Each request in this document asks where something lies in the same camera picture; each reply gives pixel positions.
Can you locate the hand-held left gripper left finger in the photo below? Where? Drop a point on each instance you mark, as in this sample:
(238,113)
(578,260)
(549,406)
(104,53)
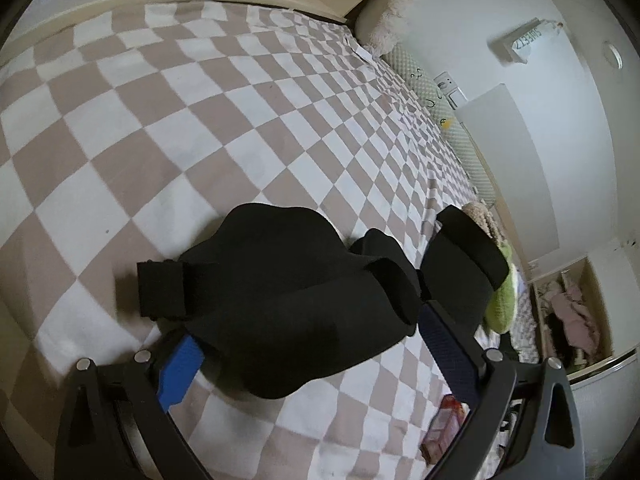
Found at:
(180,370)

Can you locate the black clothes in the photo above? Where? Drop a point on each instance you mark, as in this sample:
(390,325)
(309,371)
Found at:
(557,340)

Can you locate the white headboard panel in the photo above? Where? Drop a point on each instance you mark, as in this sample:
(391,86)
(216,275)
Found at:
(510,170)

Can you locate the black fabric pouch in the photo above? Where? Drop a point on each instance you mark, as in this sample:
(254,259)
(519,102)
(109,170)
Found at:
(280,310)

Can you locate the wooden clothes shelf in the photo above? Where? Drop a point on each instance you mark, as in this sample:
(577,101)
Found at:
(600,275)

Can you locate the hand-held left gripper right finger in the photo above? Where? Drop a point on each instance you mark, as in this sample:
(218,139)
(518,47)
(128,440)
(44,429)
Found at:
(445,345)

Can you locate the white hanging bag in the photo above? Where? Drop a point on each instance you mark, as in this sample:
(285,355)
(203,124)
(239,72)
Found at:
(520,42)

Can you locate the black fur-lined hat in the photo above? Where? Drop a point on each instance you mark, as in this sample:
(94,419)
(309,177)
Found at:
(465,265)

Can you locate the fluffy cream pillow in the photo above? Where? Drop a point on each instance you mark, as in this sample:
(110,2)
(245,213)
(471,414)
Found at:
(395,10)

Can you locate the pink clothes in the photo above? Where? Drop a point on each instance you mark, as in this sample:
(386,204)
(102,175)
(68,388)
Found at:
(575,315)

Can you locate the green bolster pillow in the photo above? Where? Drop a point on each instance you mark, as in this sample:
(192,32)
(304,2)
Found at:
(450,125)

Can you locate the wall socket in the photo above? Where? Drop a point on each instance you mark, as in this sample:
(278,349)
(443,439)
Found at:
(447,87)

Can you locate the avocado plush toy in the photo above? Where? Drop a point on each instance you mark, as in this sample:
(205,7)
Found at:
(502,305)

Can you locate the ceiling light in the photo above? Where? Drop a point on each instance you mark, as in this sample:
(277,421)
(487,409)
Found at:
(612,54)

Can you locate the red cigarette box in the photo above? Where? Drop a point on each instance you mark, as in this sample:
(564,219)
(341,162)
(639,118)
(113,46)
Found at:
(442,430)

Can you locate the white wardrobe door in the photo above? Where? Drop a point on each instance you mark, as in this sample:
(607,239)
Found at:
(605,405)

